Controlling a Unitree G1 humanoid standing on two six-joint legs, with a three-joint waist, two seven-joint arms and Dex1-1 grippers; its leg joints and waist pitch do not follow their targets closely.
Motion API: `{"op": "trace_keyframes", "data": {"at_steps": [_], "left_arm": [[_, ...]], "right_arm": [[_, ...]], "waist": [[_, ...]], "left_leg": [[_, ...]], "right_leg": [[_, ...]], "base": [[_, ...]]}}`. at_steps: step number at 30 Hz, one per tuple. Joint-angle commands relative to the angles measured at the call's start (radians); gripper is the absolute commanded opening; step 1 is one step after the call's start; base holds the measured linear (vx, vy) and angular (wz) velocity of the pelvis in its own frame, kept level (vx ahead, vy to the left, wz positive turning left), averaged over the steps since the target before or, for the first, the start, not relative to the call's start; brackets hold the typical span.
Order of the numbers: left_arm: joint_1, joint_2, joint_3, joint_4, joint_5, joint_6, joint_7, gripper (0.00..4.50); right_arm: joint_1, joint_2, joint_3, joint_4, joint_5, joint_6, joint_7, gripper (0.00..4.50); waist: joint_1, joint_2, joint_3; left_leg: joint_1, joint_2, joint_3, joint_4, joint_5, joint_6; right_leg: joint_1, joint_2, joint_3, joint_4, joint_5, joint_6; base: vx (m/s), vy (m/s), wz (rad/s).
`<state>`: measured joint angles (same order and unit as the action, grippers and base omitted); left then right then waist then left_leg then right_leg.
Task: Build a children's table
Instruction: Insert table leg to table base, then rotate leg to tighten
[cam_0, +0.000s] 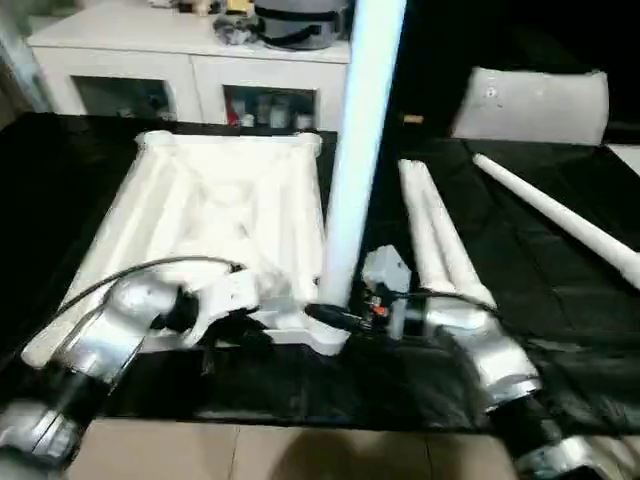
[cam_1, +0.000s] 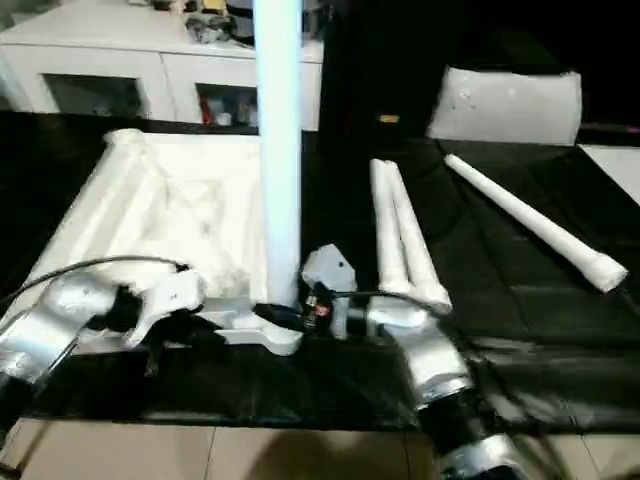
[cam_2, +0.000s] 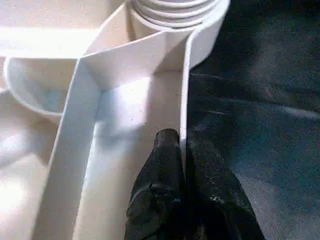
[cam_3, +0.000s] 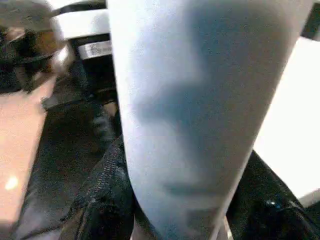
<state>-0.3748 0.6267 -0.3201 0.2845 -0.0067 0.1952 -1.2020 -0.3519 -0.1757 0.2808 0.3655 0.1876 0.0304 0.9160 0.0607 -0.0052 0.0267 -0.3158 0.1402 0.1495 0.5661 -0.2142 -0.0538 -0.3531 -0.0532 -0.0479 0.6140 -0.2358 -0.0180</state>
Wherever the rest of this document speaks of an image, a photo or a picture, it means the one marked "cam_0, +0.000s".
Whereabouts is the white plastic table leg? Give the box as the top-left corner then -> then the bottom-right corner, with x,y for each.
397,159 -> 451,291
319,0 -> 407,307
409,159 -> 499,311
472,152 -> 640,292

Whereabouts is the black work mat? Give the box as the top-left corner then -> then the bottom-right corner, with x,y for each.
0,112 -> 640,436

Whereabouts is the black tall cabinet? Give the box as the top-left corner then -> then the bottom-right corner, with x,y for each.
347,0 -> 476,139

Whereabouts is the white glass-door cabinet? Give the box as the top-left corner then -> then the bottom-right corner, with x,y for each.
27,7 -> 351,131

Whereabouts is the white flat board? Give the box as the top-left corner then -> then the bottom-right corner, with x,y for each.
604,143 -> 640,179

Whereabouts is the dark crumpled small pile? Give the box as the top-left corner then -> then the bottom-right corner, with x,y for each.
213,13 -> 257,47

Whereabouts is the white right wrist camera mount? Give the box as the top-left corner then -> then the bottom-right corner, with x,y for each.
362,244 -> 414,341

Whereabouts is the grey bag black handle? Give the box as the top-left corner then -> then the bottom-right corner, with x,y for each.
252,0 -> 349,51

